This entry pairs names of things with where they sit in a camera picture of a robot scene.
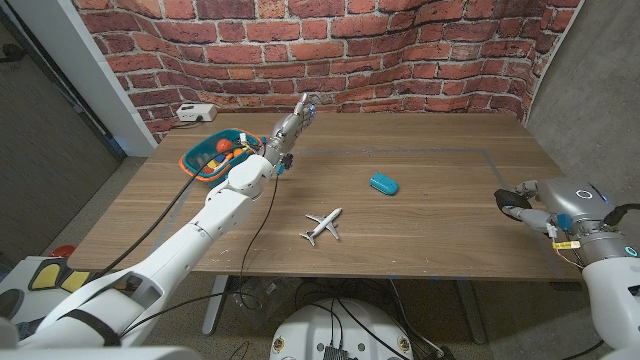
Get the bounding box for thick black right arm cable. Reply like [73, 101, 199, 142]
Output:
[602, 203, 640, 227]

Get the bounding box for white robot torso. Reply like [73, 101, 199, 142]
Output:
[269, 298, 415, 360]

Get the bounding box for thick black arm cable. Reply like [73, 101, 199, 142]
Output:
[94, 144, 261, 281]
[602, 203, 640, 227]

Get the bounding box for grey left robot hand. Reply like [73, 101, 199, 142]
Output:
[264, 92, 316, 167]

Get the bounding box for red brick print backdrop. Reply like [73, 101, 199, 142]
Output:
[71, 0, 586, 146]

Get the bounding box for white toy airplane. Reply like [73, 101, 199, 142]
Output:
[299, 207, 344, 247]

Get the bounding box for person in blue clothing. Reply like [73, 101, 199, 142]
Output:
[14, 319, 49, 342]

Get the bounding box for thin black hanging cable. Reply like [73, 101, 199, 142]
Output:
[234, 173, 281, 311]

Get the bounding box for turquoise case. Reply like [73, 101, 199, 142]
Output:
[369, 172, 400, 197]

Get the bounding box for white pedal box yellow pads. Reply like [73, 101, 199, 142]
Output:
[0, 255, 101, 321]

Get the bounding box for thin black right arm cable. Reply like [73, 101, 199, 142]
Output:
[559, 339, 606, 360]

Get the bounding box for teal tray with orange rim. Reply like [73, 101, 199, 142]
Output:
[179, 128, 265, 189]

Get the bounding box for grey table leg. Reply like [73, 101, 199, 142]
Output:
[454, 279, 489, 346]
[201, 274, 229, 336]

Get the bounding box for white power box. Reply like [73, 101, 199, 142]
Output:
[175, 103, 219, 123]

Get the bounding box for black rubber air blower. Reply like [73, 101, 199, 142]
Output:
[493, 188, 534, 220]

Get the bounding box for clear plastic bag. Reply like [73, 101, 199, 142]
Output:
[232, 277, 296, 331]

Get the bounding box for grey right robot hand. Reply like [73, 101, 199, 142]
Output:
[508, 177, 614, 237]

